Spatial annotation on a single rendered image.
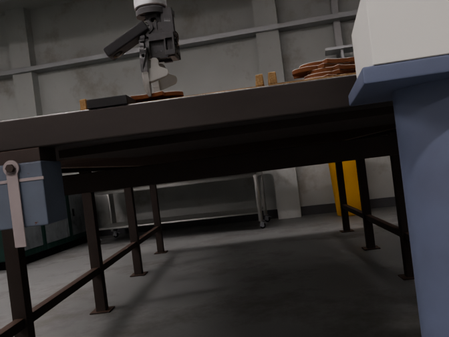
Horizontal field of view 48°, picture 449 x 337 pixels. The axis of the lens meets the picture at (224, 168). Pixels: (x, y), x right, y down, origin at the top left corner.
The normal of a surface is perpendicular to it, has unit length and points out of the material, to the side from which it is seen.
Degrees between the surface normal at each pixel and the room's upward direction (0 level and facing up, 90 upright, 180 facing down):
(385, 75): 90
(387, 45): 90
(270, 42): 90
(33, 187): 90
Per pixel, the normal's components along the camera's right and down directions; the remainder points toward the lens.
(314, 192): -0.18, 0.03
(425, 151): -0.86, 0.11
